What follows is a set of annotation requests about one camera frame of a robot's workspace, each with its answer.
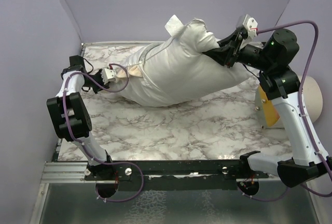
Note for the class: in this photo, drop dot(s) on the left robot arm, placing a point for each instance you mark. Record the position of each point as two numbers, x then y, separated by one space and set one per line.
69 115

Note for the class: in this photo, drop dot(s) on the white cylindrical bin orange base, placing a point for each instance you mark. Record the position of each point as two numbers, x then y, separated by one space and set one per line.
268 116

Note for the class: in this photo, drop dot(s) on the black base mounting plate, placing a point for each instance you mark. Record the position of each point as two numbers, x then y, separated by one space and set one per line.
173 175

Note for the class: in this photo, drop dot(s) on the white pillow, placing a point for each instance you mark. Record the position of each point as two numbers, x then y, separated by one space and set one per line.
180 69

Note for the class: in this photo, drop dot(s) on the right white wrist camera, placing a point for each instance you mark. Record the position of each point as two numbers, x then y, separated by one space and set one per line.
248 27

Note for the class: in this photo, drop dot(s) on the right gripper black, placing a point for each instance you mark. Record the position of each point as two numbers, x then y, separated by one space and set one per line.
231 52

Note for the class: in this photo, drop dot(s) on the grey pillowcase with cream trim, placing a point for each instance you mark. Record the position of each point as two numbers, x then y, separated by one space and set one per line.
133 84

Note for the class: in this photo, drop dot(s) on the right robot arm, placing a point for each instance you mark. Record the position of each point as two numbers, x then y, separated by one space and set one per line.
282 87

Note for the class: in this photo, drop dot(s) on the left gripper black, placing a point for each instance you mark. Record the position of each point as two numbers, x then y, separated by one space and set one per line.
95 89

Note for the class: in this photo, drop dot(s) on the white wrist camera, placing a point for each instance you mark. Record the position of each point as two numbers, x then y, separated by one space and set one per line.
248 27
108 74

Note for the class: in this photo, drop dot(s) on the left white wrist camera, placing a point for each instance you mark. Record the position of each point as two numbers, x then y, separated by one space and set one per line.
108 74

